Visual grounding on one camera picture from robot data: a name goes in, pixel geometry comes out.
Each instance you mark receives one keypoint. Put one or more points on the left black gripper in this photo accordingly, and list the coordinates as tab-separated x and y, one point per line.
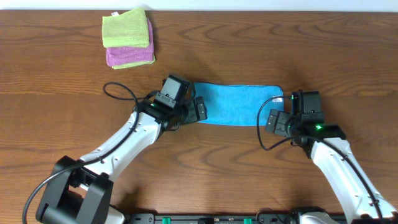
196	114

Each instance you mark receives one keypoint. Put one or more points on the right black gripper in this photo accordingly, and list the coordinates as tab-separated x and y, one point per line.
282	117

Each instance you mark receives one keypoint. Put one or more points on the blue microfiber cloth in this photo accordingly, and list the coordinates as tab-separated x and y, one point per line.
238	105

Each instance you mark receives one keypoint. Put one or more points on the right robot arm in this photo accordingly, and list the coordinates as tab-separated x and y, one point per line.
326	145

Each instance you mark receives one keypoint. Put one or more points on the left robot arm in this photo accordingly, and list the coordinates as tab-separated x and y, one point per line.
79	191

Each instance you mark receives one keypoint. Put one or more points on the bottom green folded cloth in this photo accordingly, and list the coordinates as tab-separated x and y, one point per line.
134	64

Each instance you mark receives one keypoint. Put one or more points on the green folded cloth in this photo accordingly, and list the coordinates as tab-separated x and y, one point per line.
134	64
129	29

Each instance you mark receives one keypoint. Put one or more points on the purple folded cloth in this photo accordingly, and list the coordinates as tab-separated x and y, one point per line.
122	55

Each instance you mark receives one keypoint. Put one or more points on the top green folded cloth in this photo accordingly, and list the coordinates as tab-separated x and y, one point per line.
129	29

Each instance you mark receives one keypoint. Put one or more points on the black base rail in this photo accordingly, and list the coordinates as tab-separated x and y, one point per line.
260	218

